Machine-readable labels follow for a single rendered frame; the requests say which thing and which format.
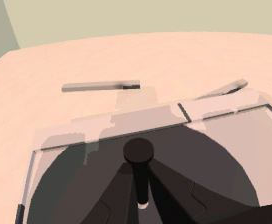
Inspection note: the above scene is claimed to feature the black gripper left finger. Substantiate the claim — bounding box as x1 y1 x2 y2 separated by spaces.
81 163 139 224

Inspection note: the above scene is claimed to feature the grey rimmed tray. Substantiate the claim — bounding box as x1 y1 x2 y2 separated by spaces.
15 89 272 224

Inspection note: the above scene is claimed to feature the grey flat bar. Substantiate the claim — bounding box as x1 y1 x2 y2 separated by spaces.
195 79 249 100

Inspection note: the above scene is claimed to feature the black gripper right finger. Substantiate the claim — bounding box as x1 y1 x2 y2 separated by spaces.
148 157 272 224

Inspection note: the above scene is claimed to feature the grey metal disc with small centre hole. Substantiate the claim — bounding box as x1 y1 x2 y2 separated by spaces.
27 125 260 224

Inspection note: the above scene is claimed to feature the black metal pin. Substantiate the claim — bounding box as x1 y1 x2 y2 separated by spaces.
123 139 155 205

